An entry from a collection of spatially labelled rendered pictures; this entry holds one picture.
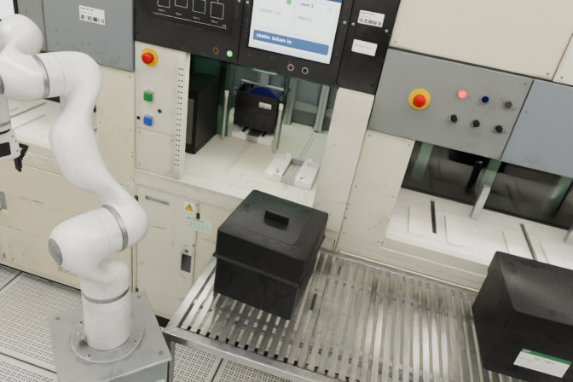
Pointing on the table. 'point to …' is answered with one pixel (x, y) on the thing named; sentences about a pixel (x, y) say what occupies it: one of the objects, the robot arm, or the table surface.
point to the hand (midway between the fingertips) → (2, 171)
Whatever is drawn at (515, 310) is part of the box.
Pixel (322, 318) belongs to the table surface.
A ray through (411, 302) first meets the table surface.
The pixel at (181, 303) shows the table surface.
